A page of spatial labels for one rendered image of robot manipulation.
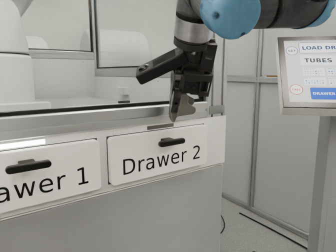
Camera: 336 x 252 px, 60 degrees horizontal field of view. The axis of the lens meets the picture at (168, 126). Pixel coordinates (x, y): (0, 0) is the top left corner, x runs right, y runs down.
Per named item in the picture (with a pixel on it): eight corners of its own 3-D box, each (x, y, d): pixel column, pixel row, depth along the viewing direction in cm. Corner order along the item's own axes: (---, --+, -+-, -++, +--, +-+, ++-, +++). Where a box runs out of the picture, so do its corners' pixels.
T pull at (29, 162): (52, 167, 53) (51, 160, 53) (6, 175, 49) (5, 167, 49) (47, 162, 56) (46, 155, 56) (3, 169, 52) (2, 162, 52)
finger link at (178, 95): (177, 116, 65) (183, 82, 59) (171, 116, 65) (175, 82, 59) (176, 104, 68) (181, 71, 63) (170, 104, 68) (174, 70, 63)
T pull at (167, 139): (185, 143, 71) (185, 137, 71) (160, 147, 67) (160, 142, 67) (176, 140, 74) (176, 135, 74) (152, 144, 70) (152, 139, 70)
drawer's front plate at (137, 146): (207, 163, 82) (208, 124, 80) (112, 186, 65) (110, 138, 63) (202, 161, 83) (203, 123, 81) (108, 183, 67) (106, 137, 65)
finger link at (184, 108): (193, 130, 69) (199, 97, 64) (168, 128, 69) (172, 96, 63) (191, 121, 72) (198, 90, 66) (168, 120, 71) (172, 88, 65)
